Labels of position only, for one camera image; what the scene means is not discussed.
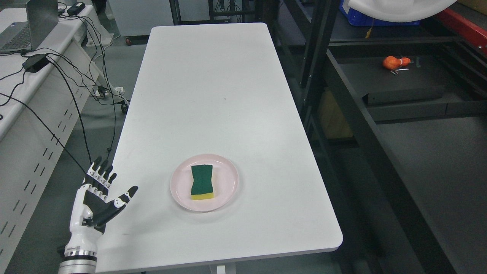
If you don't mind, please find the red metal beam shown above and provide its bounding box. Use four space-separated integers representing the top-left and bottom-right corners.
435 8 487 55

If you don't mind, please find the white curved cover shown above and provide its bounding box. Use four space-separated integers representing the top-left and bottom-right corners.
344 0 456 22

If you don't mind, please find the white power strip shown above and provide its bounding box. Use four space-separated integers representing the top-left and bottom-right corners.
91 86 126 99

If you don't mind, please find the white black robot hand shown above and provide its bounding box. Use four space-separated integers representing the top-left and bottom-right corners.
63 156 138 257

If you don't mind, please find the black charger brick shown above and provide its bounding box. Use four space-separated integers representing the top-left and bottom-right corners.
67 2 86 17

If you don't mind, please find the blue plastic crate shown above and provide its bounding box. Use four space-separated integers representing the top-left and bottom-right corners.
339 0 420 27

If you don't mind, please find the black metal rack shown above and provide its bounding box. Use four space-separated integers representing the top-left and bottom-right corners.
261 0 486 274

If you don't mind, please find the pink round plate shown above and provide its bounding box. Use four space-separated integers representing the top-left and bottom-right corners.
169 154 240 212

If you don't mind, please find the black power adapter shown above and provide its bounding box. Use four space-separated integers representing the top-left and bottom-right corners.
22 54 50 73

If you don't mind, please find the grey laptop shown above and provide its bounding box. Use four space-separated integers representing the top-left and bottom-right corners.
0 0 59 54

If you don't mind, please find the orange toy object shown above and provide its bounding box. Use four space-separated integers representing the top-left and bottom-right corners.
382 56 411 70

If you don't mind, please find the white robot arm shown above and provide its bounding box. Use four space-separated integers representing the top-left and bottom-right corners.
58 255 97 274

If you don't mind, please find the green yellow sponge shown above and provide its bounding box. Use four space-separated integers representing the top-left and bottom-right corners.
190 164 214 201

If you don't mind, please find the white table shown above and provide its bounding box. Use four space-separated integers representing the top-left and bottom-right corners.
96 23 343 274

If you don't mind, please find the white perforated desk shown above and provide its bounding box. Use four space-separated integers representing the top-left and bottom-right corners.
0 5 113 272

